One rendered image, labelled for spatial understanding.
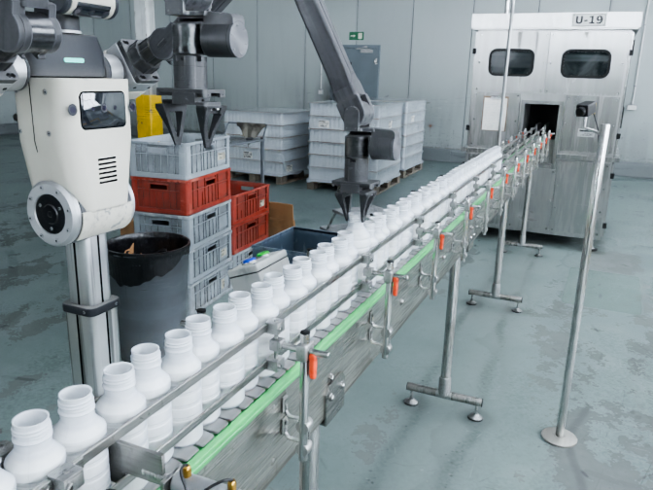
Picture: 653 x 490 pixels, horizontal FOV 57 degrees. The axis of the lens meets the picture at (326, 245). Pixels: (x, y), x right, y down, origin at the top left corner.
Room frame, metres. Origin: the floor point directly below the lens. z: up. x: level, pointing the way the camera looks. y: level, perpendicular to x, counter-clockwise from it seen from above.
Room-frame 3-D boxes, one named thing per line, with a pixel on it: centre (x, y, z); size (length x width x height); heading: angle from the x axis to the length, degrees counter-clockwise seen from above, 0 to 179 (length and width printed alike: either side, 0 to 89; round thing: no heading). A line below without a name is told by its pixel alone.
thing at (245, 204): (4.63, 0.76, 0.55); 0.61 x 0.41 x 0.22; 159
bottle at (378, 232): (1.53, -0.12, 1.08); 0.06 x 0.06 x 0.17
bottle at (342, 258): (1.31, -0.03, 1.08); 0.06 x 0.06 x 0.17
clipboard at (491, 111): (5.84, -1.54, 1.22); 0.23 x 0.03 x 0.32; 66
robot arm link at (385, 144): (1.41, -0.10, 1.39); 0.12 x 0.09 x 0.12; 66
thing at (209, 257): (3.95, 0.95, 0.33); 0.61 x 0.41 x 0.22; 163
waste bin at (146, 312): (3.10, 0.95, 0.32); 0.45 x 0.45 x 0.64
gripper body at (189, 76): (1.08, 0.24, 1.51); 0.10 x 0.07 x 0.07; 67
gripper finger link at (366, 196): (1.42, -0.07, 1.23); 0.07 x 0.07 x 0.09; 66
